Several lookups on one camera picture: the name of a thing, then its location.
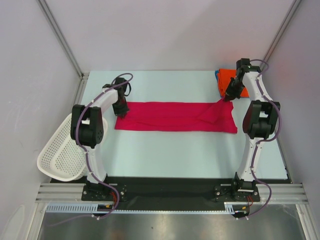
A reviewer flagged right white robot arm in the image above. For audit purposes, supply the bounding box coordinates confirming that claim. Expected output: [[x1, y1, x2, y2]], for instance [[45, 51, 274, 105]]
[[223, 58, 282, 202]]

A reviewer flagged aluminium corner post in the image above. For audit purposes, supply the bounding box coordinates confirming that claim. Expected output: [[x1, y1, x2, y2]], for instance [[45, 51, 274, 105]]
[[36, 0, 84, 79], [260, 0, 304, 73]]

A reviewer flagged right aluminium corner post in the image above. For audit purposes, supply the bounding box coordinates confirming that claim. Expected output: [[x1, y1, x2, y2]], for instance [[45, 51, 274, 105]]
[[260, 0, 304, 73]]

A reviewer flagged black base mounting strip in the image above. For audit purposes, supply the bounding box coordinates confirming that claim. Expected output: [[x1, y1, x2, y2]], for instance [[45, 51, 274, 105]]
[[49, 176, 292, 208]]

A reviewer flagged white perforated plastic basket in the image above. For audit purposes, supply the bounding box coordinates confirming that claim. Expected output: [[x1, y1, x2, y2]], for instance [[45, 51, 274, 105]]
[[37, 114, 108, 182]]

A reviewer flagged left aluminium corner post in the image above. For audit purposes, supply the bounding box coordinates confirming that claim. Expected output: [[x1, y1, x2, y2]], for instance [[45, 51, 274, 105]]
[[36, 0, 84, 79]]

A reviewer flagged left slotted cable duct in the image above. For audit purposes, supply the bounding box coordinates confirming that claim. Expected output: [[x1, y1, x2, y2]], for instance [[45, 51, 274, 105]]
[[46, 202, 118, 214]]

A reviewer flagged crimson red t-shirt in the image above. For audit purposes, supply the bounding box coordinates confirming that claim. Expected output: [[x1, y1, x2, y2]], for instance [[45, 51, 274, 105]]
[[114, 99, 238, 134]]

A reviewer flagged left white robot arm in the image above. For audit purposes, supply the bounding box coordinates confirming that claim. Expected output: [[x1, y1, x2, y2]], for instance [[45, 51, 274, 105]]
[[70, 73, 133, 201]]

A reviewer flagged folded orange t-shirt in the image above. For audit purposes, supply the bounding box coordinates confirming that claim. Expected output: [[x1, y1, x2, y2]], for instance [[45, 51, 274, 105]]
[[218, 68, 249, 98]]

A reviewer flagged folded blue t-shirt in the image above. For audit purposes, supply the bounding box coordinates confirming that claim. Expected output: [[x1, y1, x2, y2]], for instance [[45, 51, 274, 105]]
[[214, 70, 223, 98]]

